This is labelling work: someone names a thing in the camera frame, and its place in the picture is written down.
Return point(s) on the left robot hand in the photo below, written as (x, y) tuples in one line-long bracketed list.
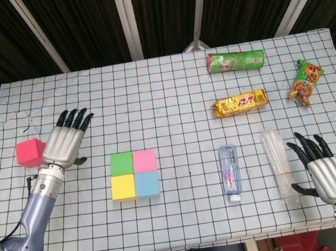
[(61, 146)]

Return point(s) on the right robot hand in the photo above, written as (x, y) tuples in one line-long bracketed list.
[(330, 179)]

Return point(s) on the red foam cube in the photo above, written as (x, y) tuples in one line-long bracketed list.
[(29, 153)]

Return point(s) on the green foam cube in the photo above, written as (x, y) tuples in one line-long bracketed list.
[(122, 164)]

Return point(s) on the clear pack of straws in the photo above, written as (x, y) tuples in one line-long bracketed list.
[(278, 158)]

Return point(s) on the yellow foam cube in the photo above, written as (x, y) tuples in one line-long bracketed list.
[(123, 188)]

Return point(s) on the red plastic stool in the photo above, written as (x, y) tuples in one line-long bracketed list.
[(297, 247)]

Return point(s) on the pink foam cube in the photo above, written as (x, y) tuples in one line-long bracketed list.
[(145, 160)]

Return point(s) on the light blue foam cube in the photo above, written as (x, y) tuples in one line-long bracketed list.
[(147, 186)]

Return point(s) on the clear plastic water bottle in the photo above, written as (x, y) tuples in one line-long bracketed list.
[(230, 169)]

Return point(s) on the green snack bag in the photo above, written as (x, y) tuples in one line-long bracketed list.
[(305, 82)]

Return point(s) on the grid pattern tablecloth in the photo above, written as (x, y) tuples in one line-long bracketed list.
[(172, 131)]

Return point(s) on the gold biscuit pack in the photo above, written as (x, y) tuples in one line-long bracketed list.
[(239, 103)]

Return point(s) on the green chips can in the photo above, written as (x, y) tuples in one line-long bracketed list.
[(234, 61)]

